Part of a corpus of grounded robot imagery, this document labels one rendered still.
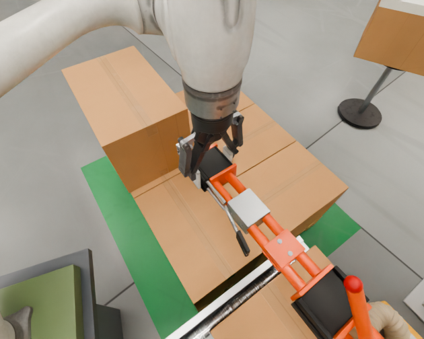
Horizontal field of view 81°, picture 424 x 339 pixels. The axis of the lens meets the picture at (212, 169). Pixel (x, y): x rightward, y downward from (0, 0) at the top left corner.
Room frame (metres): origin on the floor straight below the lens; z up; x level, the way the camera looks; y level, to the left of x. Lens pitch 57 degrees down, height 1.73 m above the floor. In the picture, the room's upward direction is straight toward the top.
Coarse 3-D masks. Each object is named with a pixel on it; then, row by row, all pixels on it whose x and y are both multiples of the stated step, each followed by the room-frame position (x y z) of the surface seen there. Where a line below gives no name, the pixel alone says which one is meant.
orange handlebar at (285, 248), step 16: (224, 192) 0.25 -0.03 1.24; (240, 192) 0.26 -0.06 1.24; (272, 224) 0.18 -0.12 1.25; (256, 240) 0.15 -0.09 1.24; (272, 240) 0.15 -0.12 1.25; (288, 240) 0.15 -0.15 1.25; (272, 256) 0.12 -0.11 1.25; (288, 256) 0.12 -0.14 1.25; (304, 256) 0.12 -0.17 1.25; (288, 272) 0.09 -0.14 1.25
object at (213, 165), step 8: (216, 144) 0.38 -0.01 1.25; (208, 152) 0.36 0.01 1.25; (216, 152) 0.36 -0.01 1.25; (208, 160) 0.33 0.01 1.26; (216, 160) 0.33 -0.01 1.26; (224, 160) 0.33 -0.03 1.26; (208, 168) 0.31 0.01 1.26; (216, 168) 0.31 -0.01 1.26; (224, 168) 0.31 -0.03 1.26; (232, 168) 0.31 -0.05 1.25; (208, 176) 0.29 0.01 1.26; (216, 176) 0.29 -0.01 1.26; (224, 176) 0.30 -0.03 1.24
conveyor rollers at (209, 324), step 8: (272, 272) 0.22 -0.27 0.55; (280, 272) 0.22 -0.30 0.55; (256, 280) 0.19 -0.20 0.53; (264, 280) 0.19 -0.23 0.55; (248, 288) 0.16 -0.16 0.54; (256, 288) 0.16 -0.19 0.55; (240, 296) 0.13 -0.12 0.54; (248, 296) 0.13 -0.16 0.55; (232, 304) 0.10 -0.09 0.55; (240, 304) 0.10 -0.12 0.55; (224, 312) 0.07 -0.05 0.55; (232, 312) 0.07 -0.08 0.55; (208, 320) 0.04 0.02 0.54; (216, 320) 0.04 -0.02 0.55; (200, 328) 0.01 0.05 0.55; (208, 328) 0.01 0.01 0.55; (192, 336) -0.02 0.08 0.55; (200, 336) -0.02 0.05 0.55
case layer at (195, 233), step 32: (256, 128) 1.08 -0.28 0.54; (256, 160) 0.83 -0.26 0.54; (288, 160) 0.83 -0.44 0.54; (160, 192) 0.62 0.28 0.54; (192, 192) 0.62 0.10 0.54; (256, 192) 0.62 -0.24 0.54; (288, 192) 0.62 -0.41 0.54; (320, 192) 0.62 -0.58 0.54; (160, 224) 0.45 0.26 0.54; (192, 224) 0.45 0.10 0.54; (224, 224) 0.45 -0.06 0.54; (288, 224) 0.45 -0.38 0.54; (192, 256) 0.29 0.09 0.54; (224, 256) 0.29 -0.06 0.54; (256, 256) 0.29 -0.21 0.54; (192, 288) 0.16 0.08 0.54; (224, 288) 0.19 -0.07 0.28
